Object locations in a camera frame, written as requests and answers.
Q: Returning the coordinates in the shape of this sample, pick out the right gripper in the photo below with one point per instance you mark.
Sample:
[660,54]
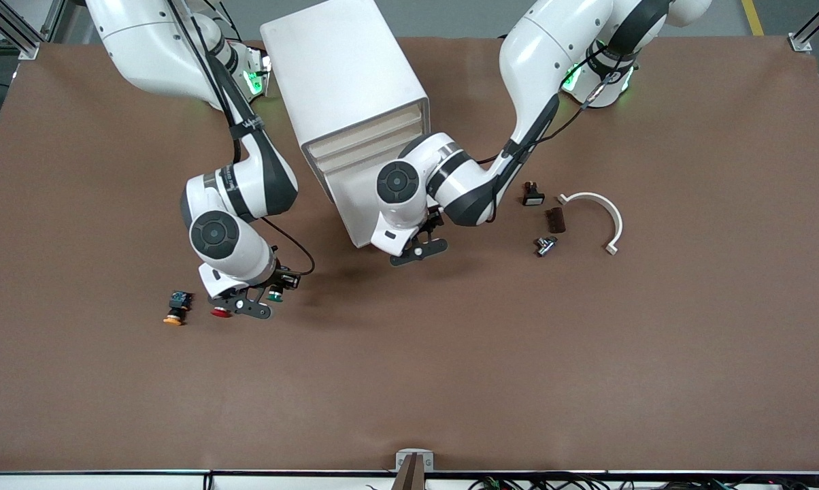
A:
[283,277]

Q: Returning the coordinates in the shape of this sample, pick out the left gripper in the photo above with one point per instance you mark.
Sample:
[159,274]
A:
[434,220]

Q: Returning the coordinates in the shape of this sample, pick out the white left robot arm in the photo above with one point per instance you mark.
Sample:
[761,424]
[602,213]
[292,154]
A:
[552,41]

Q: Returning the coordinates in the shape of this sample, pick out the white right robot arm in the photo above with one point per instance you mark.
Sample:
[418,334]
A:
[144,47]

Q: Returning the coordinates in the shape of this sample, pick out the red mushroom push button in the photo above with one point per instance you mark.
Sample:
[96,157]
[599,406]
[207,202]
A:
[220,313]

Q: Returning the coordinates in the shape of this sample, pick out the yellow mushroom push button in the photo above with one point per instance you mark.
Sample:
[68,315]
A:
[177,301]

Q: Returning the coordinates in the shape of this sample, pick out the white drawer cabinet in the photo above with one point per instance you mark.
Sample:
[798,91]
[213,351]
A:
[341,68]

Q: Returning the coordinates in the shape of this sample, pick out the silver metal fitting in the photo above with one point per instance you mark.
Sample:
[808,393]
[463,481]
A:
[545,246]

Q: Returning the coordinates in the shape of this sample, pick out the brown terminal block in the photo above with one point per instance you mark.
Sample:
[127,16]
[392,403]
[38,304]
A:
[556,220]

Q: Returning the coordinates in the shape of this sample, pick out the white semicircular clamp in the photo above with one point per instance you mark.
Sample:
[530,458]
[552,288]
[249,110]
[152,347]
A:
[617,218]

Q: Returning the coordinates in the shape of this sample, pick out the brown tapered pole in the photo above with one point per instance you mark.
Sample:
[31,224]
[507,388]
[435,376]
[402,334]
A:
[409,476]

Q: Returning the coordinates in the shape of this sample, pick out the black white-faced switch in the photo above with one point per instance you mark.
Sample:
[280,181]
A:
[533,197]

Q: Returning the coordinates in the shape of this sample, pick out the white table edge rail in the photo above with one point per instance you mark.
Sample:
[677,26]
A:
[110,482]

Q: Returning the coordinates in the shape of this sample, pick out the aluminium frame profile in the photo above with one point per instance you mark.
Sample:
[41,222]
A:
[25,49]
[801,44]

